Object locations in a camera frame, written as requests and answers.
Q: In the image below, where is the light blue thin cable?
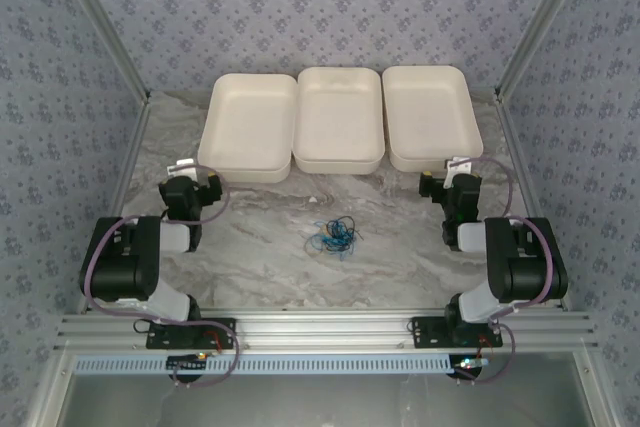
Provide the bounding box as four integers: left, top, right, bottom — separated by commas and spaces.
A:
303, 232, 329, 254

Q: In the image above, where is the cream plastic tray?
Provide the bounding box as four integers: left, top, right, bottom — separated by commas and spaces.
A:
197, 72, 300, 184
291, 65, 387, 176
381, 64, 485, 173

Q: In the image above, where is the small black circuit board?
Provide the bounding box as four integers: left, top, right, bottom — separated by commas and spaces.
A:
166, 352, 210, 374
451, 355, 490, 379

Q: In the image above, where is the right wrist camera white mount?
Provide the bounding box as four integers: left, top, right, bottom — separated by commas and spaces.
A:
446, 156, 474, 187

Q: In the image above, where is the aluminium table side rail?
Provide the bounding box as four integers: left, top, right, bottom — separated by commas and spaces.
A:
493, 90, 572, 312
77, 94, 153, 316

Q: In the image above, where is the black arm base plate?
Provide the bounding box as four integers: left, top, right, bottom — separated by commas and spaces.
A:
144, 316, 238, 351
409, 315, 504, 349

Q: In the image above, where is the aluminium frame post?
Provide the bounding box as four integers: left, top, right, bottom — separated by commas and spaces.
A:
49, 0, 153, 106
493, 0, 599, 104

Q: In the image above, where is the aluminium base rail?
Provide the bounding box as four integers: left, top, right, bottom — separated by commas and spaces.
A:
53, 309, 600, 352

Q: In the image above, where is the slotted cable duct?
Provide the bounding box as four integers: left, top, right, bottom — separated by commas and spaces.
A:
73, 354, 454, 377

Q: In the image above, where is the aluminium frame leg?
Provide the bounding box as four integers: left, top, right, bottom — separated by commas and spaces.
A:
572, 350, 619, 427
24, 350, 76, 427

